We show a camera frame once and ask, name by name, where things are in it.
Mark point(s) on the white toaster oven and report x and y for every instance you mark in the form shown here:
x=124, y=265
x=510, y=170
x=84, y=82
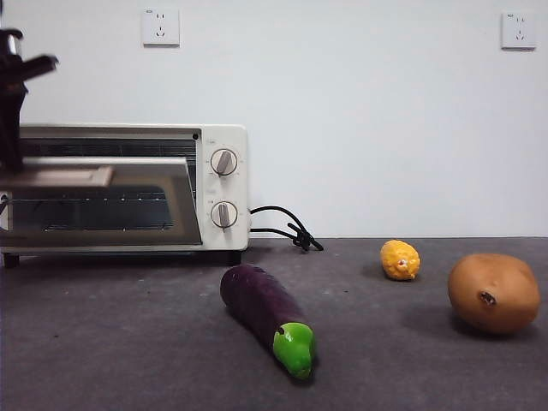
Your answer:
x=222, y=188

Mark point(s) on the white wall socket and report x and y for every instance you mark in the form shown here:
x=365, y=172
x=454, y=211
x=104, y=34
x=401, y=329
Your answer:
x=161, y=27
x=519, y=31

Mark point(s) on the yellow corn cob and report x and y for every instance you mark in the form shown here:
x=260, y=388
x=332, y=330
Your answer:
x=400, y=261

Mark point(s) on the purple eggplant with green stem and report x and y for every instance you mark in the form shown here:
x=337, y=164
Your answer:
x=261, y=308

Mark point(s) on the beige oven knob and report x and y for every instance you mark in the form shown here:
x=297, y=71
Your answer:
x=224, y=162
x=224, y=214

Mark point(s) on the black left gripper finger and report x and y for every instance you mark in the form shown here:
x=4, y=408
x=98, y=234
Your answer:
x=10, y=128

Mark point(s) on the white glass oven door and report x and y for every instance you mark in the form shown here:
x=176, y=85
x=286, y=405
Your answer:
x=141, y=171

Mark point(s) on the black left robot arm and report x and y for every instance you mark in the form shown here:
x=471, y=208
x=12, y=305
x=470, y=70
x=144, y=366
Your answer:
x=10, y=43

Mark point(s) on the brown potato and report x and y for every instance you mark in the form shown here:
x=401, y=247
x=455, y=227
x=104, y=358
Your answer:
x=492, y=291

